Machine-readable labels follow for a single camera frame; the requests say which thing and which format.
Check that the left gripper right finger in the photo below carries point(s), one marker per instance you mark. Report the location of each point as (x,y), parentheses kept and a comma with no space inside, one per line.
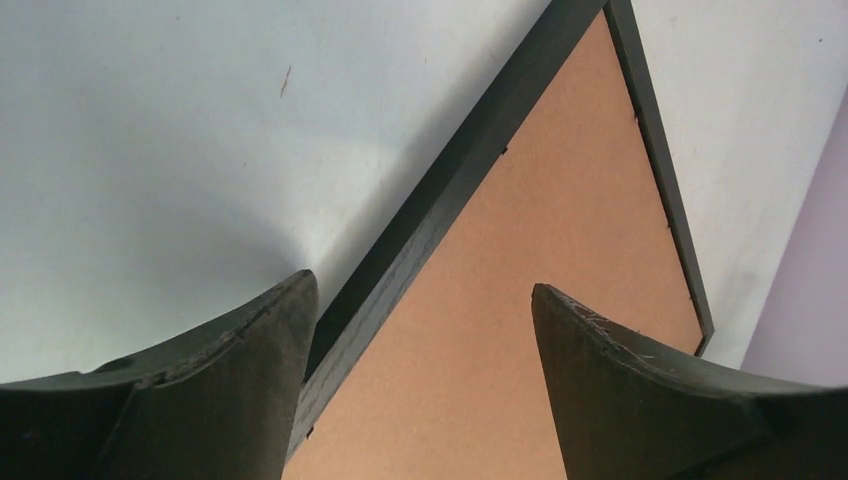
(626,406)

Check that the brown frame backing board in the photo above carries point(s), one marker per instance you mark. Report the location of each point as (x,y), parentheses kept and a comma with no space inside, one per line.
(452,386)

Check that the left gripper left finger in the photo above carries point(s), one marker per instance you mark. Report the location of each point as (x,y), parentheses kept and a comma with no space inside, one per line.
(216,402)

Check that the black picture frame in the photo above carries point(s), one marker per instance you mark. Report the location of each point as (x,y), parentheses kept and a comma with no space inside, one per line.
(359,310)

